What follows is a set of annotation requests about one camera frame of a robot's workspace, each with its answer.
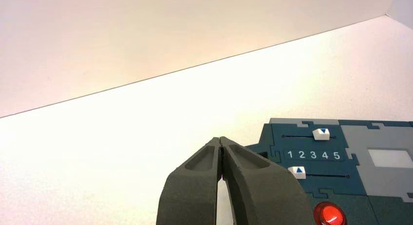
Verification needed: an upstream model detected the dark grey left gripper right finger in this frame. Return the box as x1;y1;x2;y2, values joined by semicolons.
220;136;316;225

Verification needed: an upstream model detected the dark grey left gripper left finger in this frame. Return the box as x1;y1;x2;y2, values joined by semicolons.
156;137;224;225

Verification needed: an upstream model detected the white slider cap blue triangle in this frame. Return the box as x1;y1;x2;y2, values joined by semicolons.
287;166;307;180
312;128;331;141

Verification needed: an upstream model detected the teal and grey control box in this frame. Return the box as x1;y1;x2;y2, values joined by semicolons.
245;118;413;225

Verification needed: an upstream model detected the red round push button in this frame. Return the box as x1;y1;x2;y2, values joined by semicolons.
313;202;348;225

